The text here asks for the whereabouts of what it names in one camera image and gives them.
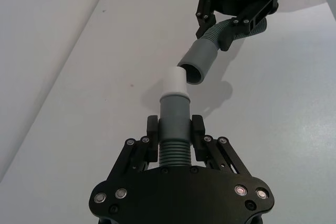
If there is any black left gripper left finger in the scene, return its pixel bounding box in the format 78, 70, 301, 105
109, 115, 160, 179

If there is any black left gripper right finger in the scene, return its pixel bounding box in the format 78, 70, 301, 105
189, 114, 248, 175

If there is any grey corrugated hose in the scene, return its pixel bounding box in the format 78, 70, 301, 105
177, 18, 269, 86
158, 94, 192, 168

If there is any white plastic tube connector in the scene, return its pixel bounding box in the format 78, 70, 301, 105
162, 66, 188, 98

